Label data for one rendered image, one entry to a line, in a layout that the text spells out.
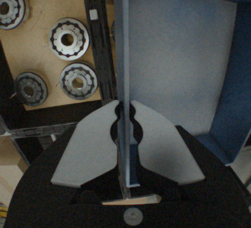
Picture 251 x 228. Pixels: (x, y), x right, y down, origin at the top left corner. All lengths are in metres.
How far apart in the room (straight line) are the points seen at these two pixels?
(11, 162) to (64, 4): 0.56
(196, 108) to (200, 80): 0.04
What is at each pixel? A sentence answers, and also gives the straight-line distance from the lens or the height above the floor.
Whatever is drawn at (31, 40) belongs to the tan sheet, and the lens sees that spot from 0.45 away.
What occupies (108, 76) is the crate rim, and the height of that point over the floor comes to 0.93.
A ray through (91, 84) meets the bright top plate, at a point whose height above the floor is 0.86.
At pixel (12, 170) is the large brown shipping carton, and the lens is 0.68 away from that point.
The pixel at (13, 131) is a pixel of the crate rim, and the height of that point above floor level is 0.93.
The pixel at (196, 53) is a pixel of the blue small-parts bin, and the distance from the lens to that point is 0.19.
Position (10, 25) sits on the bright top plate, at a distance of 0.44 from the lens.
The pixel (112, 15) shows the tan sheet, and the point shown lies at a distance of 0.40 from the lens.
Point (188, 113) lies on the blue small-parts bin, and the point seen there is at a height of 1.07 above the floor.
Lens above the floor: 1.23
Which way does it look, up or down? 62 degrees down
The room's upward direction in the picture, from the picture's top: 167 degrees clockwise
